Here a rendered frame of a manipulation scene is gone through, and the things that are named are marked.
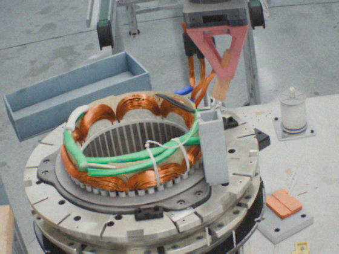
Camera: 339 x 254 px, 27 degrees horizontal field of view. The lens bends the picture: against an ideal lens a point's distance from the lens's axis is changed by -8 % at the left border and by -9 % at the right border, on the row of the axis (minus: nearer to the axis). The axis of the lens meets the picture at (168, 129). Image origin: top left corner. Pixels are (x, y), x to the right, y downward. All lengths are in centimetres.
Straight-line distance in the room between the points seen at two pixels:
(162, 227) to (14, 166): 227
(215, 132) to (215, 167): 5
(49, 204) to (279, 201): 54
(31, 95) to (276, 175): 50
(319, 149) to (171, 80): 202
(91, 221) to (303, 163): 68
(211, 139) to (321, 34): 299
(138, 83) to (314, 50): 247
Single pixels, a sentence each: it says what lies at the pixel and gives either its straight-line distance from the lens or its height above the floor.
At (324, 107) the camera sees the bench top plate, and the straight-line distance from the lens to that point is 165.
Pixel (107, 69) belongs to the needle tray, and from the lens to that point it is 133.
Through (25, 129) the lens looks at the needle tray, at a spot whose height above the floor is 104.
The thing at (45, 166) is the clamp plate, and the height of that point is 110.
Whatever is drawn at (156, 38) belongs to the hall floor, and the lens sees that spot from 391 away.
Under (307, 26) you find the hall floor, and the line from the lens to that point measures 393.
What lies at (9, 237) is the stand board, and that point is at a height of 105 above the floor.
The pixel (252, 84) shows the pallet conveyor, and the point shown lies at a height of 26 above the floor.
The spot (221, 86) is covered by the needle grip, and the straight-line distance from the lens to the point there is 83.
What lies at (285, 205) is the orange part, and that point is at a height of 80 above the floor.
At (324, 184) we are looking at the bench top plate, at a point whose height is 78.
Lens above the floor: 164
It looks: 32 degrees down
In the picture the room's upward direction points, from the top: 9 degrees counter-clockwise
